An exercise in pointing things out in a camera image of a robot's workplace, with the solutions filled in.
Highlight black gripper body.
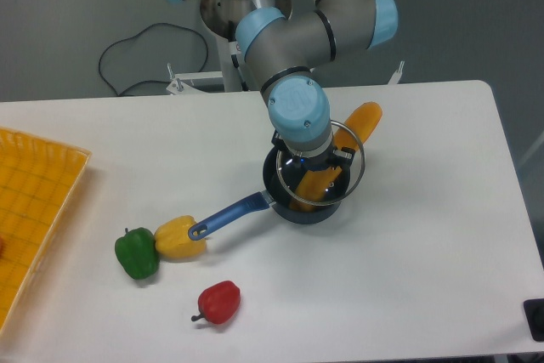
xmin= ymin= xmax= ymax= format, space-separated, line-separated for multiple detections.
xmin=286 ymin=145 xmax=336 ymax=172

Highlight glass pot lid blue knob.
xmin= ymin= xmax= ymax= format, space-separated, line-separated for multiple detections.
xmin=273 ymin=120 xmax=366 ymax=207

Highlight dark blue saucepan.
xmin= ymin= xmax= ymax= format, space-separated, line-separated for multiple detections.
xmin=189 ymin=149 xmax=341 ymax=241

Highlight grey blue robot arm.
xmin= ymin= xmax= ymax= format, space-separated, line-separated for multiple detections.
xmin=173 ymin=0 xmax=399 ymax=170

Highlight long yellow squash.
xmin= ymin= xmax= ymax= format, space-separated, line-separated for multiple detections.
xmin=295 ymin=102 xmax=383 ymax=202

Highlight yellow bell pepper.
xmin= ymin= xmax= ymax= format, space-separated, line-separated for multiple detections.
xmin=154 ymin=215 xmax=207 ymax=260

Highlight red bell pepper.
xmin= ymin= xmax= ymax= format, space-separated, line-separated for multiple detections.
xmin=191 ymin=281 xmax=241 ymax=325

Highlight green bell pepper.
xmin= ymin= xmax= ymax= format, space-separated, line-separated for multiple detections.
xmin=114 ymin=227 xmax=160 ymax=281

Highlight yellow plastic basket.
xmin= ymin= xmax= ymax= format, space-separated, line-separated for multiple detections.
xmin=1 ymin=128 xmax=92 ymax=330

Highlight black device at table edge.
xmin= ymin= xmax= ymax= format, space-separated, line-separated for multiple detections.
xmin=523 ymin=298 xmax=544 ymax=343

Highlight white metal base frame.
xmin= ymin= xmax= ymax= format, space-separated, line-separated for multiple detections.
xmin=166 ymin=60 xmax=405 ymax=95

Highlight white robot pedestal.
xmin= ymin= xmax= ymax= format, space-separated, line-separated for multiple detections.
xmin=200 ymin=0 xmax=292 ymax=92

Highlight black cable on floor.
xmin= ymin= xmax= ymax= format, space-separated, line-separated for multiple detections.
xmin=98 ymin=23 xmax=210 ymax=98

